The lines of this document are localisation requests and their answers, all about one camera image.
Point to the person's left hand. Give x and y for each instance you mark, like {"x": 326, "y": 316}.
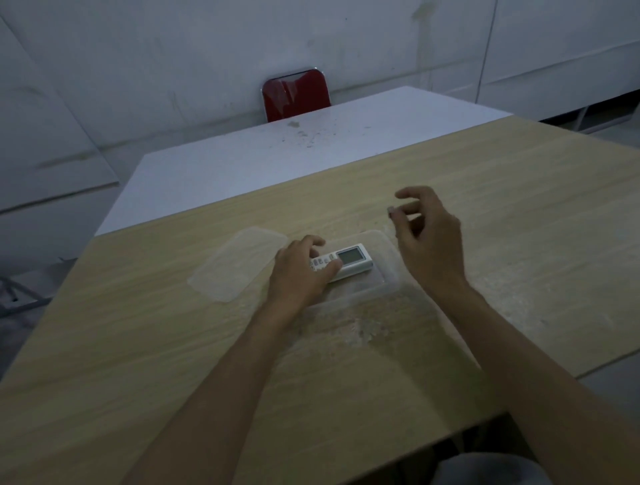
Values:
{"x": 292, "y": 277}

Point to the person's right hand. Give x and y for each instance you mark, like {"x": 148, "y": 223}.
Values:
{"x": 435, "y": 250}

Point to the person's left thumb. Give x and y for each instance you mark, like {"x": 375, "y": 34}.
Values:
{"x": 331, "y": 272}

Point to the person's right thumb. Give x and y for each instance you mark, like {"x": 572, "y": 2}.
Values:
{"x": 402, "y": 230}

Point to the white remote control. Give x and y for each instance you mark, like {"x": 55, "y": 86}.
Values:
{"x": 352, "y": 261}

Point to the person's left forearm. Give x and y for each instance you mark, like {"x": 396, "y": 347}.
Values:
{"x": 210, "y": 404}

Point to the person's right forearm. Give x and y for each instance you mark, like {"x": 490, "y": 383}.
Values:
{"x": 530, "y": 379}

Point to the clear plastic container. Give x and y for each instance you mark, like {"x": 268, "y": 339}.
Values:
{"x": 370, "y": 305}

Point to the clear plastic lid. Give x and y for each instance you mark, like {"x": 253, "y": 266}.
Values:
{"x": 235, "y": 265}

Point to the white table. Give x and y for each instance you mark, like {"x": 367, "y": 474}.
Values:
{"x": 280, "y": 160}

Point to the red chair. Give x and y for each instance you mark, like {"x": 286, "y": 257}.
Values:
{"x": 296, "y": 95}

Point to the person's light grey trousers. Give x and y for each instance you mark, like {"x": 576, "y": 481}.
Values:
{"x": 490, "y": 469}

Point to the metal chair leg frame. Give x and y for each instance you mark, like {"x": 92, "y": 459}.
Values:
{"x": 22, "y": 295}

